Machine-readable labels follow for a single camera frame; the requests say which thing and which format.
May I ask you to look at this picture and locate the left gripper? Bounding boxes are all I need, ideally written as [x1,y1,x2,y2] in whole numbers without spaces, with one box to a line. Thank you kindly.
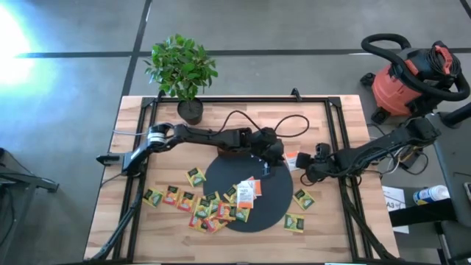
[249,127,286,177]

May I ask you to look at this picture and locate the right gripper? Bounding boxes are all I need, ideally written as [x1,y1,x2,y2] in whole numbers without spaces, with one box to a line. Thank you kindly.
[296,152,339,183]

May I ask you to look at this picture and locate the white orange Tazo packet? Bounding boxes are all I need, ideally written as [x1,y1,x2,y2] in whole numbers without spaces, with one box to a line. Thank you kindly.
[236,180,255,210]
[245,176,263,198]
[285,150,300,172]

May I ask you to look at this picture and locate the lemon lime tea packet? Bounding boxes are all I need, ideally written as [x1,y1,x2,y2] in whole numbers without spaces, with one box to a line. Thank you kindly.
[292,188,316,211]
[223,185,239,205]
[283,212,306,234]
[142,188,165,208]
[185,167,207,188]
[204,191,222,214]
[234,206,251,223]
[194,197,213,220]

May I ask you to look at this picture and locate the round dark woven placemat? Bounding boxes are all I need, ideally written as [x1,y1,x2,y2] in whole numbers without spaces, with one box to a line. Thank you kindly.
[202,152,294,233]

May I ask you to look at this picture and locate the white paper sheet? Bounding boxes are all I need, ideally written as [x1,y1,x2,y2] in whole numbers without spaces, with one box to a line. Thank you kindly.
[381,185,410,235]

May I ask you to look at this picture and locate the black power supply box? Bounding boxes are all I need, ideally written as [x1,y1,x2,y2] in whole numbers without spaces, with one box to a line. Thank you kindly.
[400,150,424,170]

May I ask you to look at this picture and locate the orange black shop vacuum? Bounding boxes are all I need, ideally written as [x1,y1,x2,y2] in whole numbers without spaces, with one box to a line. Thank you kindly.
[360,40,463,124]

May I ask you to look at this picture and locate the green potted plant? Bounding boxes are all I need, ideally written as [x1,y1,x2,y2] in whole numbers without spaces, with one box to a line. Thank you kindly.
[144,33,219,126]

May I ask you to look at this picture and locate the black shelf board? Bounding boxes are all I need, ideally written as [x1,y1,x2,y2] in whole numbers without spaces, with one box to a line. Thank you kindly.
[389,198,457,227]

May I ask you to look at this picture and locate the blue white canister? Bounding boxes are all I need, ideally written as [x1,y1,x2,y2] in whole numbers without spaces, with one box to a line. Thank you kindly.
[412,185,450,206]

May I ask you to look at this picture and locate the grey desk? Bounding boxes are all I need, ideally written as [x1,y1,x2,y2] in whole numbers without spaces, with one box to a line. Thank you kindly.
[425,112,471,227]

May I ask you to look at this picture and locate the black metal stand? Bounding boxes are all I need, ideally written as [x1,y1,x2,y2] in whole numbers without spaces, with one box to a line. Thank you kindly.
[0,146,60,258]

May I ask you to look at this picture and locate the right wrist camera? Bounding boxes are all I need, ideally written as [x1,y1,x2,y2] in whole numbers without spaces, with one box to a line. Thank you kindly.
[315,142,332,159]

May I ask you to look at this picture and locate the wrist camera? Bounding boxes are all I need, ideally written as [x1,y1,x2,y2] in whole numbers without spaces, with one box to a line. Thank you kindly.
[259,127,279,144]
[315,142,332,159]

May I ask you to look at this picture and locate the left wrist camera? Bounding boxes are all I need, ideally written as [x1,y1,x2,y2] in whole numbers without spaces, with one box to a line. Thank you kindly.
[259,127,279,144]

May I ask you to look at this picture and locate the white yellow cable bundle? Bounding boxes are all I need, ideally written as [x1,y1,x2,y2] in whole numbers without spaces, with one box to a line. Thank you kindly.
[367,123,431,177]

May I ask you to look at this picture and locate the grey cable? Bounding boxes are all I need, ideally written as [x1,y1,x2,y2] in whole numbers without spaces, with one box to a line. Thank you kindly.
[111,128,150,136]

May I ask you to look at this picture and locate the black vacuum hose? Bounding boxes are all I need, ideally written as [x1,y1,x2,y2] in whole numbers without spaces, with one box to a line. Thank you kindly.
[361,32,471,102]

